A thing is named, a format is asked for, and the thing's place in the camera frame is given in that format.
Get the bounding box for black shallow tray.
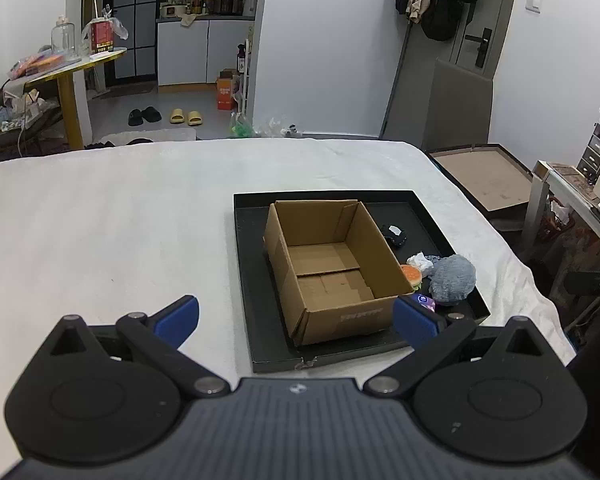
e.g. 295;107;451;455
233;189;492;375

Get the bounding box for clear plastic bag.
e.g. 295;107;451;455
255;117;288;138

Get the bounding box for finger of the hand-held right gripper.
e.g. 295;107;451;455
564;270;600;297

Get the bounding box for small black white object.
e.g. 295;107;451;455
380;224;408;248

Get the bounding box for green plastic bag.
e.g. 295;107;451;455
229;112;256;139

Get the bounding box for white desk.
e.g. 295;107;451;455
522;160;600;261

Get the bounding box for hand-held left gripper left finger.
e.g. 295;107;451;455
47;295;231;401

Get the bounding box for grey fluffy plush toy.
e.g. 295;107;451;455
427;254;477;307

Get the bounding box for black tray with brown base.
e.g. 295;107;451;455
425;144;536;221

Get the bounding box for orange packets on table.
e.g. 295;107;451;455
7;52;83;81

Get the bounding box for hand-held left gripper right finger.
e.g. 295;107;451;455
364;294;548;401

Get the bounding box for black hanging jacket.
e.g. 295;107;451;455
395;0;481;42

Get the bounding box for brown cardboard box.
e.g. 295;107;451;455
263;199;416;347

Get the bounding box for round table with yellow leg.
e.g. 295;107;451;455
22;49;128;151

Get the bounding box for clear glass jar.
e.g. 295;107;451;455
51;16;77;58

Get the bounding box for black framed glass door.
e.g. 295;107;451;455
82;0;158;93

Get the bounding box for white floor mat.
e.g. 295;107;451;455
97;127;197;147

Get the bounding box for orange box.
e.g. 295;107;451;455
216;77;236;112

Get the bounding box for clutter pile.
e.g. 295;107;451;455
0;80;63;163

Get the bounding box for white tissue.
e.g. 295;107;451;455
406;252;433;276

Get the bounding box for burger plush toy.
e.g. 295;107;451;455
400;264;423;291

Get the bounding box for white kitchen cabinet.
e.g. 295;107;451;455
156;17;255;87

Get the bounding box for grey door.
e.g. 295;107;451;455
450;0;522;78

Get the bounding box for grey leaning panel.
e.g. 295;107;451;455
380;57;496;151

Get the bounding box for red box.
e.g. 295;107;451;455
90;19;115;55

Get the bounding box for black door lock handle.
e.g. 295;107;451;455
464;27;493;67

